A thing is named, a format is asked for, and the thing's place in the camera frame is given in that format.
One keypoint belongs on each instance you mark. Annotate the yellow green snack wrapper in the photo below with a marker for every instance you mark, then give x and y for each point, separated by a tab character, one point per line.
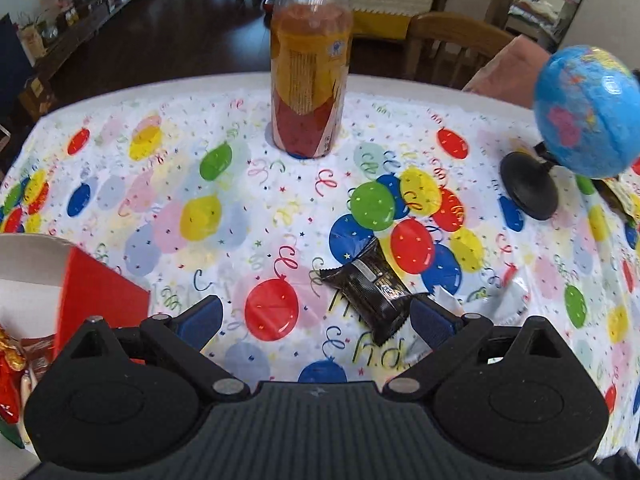
622	200

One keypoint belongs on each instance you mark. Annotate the orange drink bottle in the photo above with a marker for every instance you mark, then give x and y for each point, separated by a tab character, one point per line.
310	75

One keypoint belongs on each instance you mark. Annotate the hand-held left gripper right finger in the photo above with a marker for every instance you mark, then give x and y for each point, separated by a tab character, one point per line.
432	322

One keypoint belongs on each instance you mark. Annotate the red cardboard box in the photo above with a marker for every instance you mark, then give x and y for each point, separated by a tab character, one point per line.
100	295

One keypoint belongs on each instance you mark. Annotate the low television cabinet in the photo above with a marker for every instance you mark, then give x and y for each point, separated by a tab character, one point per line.
75	35

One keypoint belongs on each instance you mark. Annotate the black snack packet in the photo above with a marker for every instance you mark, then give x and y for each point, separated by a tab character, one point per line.
372	285

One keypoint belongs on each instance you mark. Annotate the wooden chair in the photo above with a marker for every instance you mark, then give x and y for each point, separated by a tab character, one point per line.
450	45

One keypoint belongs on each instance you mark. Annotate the dark red snack packet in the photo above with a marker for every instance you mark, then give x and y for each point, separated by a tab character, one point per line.
37	352

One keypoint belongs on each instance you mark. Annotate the pink cloth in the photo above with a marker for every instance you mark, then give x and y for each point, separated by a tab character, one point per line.
510	75

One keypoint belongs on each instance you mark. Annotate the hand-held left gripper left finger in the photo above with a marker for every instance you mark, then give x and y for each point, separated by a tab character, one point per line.
202	320

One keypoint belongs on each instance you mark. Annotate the balloon print tablecloth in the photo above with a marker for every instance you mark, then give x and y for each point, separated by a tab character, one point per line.
200	110

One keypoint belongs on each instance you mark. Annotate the green snack packet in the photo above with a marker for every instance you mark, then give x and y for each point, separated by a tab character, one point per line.
7	432

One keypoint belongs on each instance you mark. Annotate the blue desk globe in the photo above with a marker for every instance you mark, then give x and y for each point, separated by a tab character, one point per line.
580	110

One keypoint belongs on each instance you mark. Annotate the yellow red snack packet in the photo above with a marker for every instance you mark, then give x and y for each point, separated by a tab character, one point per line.
10	360

